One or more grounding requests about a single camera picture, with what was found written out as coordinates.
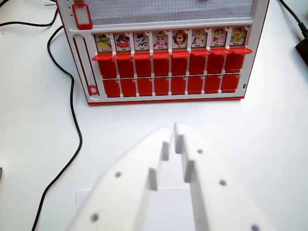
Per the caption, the red and white game board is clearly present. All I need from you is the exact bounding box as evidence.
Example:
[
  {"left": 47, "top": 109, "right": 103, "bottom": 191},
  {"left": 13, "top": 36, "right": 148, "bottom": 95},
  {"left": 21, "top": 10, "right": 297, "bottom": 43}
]
[{"left": 54, "top": 0, "right": 270, "bottom": 107}]

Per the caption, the black box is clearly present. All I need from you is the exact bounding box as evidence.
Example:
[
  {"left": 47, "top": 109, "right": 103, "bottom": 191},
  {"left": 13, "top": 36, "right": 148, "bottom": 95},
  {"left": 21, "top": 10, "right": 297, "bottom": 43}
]
[{"left": 295, "top": 38, "right": 308, "bottom": 68}]

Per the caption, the long black cable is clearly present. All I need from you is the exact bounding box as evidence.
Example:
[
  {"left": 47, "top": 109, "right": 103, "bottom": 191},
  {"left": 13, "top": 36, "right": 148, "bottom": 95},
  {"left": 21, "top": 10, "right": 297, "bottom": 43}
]
[{"left": 31, "top": 26, "right": 83, "bottom": 231}]

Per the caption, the thin black cable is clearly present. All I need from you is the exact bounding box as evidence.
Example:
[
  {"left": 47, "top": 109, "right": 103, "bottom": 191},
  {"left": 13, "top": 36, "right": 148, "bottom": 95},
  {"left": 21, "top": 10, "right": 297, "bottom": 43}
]
[{"left": 0, "top": 9, "right": 60, "bottom": 27}]

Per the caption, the black cable with plug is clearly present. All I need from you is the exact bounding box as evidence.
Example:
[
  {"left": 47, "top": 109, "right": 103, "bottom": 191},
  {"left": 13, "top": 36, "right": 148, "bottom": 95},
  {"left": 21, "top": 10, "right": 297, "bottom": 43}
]
[{"left": 278, "top": 0, "right": 308, "bottom": 39}]

